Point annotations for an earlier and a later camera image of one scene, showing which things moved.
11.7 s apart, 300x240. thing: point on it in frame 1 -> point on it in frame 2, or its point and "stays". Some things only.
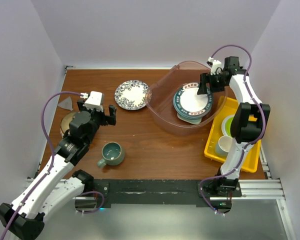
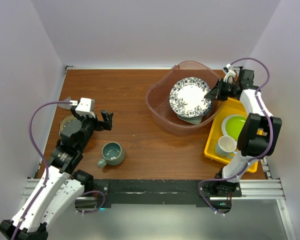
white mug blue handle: [222, 147] stays
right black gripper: [207, 78] -> [216, 92]
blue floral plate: [131, 95] -> [187, 97]
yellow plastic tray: [226, 107] stays
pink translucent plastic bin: [159, 99] stays
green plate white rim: [226, 125] stays
